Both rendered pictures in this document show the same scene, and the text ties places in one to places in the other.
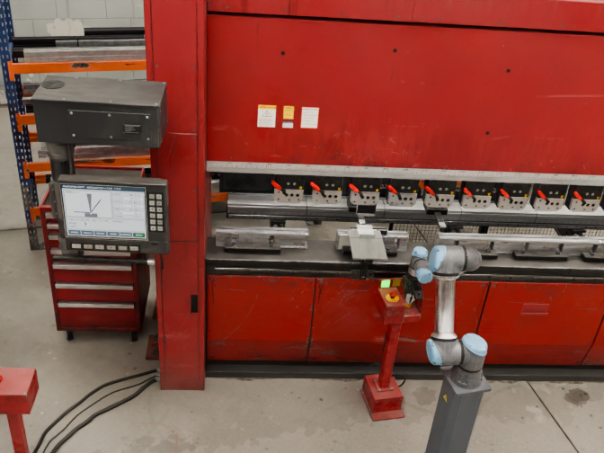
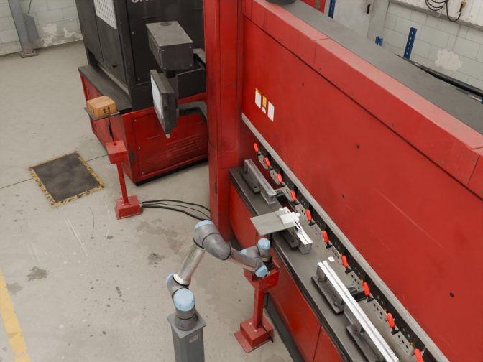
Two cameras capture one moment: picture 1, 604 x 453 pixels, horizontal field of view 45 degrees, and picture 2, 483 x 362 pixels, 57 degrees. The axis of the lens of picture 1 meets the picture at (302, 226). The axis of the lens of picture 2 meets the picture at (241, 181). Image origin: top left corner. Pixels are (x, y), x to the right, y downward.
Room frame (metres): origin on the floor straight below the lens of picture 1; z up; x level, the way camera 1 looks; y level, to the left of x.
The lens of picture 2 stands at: (2.34, -2.45, 3.09)
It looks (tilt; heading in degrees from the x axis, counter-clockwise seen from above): 37 degrees down; 73
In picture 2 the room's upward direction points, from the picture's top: 1 degrees clockwise
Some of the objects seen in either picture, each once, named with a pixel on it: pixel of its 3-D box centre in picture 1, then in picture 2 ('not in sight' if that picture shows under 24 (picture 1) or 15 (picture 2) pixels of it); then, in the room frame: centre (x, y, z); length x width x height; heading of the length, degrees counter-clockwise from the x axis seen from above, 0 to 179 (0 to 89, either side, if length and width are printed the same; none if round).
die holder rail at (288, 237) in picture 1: (262, 236); (259, 180); (3.30, 0.21, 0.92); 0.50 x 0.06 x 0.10; 96
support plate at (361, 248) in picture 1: (367, 244); (272, 222); (3.21, -0.35, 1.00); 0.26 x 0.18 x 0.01; 6
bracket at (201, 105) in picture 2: not in sight; (197, 115); (2.95, 0.93, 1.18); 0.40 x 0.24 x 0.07; 96
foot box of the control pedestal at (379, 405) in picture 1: (383, 395); (254, 332); (3.04, -0.56, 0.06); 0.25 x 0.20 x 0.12; 16
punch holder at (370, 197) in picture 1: (364, 187); (292, 185); (3.35, -0.31, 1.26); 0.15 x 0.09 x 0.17; 96
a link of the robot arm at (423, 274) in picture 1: (426, 271); (251, 255); (2.96, -0.64, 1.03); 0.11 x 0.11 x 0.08; 8
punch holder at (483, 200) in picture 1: (475, 191); (341, 246); (3.41, -0.91, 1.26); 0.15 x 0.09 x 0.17; 96
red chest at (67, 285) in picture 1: (101, 258); not in sight; (3.54, 1.19, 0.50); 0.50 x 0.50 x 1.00; 6
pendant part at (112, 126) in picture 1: (108, 180); (172, 84); (2.74, 0.86, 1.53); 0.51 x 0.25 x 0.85; 94
